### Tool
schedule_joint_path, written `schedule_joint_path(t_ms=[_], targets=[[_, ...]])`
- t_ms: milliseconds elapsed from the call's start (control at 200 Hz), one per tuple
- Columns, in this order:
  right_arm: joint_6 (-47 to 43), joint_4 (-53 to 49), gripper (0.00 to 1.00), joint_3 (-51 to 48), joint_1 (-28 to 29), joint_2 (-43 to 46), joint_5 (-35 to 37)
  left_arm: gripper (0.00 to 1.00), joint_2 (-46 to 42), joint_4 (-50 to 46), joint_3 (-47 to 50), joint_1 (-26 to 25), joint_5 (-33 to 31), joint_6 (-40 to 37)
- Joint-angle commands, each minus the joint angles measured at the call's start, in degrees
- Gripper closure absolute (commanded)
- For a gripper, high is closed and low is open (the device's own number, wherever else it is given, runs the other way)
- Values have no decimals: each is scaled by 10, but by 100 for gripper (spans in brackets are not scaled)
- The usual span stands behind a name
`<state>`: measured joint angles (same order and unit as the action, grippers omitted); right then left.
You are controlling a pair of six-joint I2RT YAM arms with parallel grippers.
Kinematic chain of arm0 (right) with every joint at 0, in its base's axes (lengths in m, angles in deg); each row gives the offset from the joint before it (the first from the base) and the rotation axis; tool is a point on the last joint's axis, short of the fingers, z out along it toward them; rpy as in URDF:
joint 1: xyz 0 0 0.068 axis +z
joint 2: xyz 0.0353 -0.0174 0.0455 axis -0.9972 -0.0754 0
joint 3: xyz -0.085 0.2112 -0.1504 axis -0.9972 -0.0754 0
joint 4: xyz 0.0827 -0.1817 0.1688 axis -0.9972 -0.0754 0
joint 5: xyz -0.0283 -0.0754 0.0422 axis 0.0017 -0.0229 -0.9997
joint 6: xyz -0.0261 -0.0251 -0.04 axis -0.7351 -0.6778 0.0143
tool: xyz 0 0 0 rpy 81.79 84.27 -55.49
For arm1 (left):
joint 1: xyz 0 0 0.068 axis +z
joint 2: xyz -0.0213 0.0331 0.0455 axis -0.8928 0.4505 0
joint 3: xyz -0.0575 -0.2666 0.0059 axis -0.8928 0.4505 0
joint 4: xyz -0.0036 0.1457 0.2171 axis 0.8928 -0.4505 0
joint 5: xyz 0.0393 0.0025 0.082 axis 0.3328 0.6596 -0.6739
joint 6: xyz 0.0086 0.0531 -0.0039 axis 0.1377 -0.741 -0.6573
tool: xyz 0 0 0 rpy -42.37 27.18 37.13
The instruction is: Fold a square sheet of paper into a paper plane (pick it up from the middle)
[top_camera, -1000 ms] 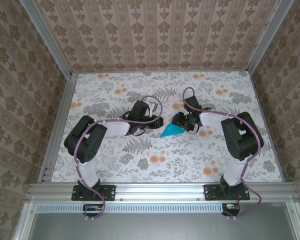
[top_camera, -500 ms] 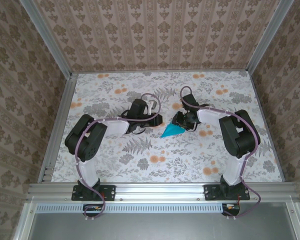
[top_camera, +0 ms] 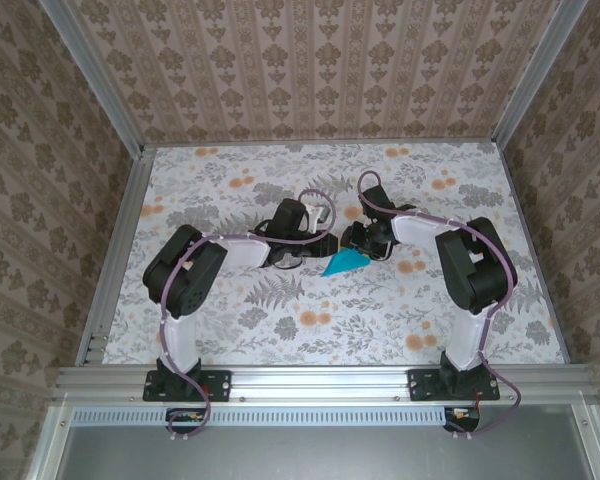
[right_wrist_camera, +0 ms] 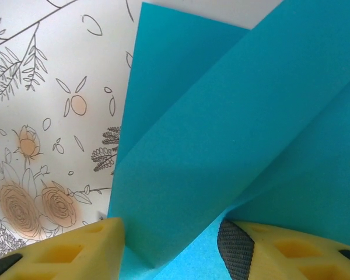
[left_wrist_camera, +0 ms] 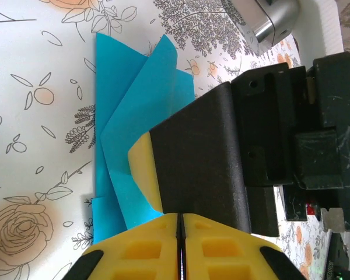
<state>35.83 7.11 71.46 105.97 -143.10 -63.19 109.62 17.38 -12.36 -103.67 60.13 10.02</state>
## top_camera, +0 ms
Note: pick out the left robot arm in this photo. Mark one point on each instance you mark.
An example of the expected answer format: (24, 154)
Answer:
(185, 280)

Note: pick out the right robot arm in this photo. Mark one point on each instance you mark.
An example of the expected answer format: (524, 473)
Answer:
(480, 270)

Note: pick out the floral table cover sheet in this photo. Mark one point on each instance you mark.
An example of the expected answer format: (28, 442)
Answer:
(280, 340)

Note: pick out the grey metal panel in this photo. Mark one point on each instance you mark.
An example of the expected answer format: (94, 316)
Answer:
(320, 455)

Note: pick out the black connector board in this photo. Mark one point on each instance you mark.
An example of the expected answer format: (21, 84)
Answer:
(467, 424)
(180, 425)

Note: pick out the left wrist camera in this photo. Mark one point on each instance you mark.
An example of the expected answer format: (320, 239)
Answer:
(319, 213)

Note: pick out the thin aluminium rail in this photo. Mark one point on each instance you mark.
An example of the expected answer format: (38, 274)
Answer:
(320, 144)

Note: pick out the wide aluminium frame rail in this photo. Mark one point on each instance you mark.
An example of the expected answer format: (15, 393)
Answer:
(320, 382)

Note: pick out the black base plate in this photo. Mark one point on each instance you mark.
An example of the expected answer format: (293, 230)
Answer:
(220, 385)
(420, 385)

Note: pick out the sloping aluminium side rail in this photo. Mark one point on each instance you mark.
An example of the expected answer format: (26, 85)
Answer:
(124, 225)

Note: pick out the aluminium frame post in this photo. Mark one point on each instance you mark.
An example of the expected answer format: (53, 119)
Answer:
(97, 75)
(536, 75)

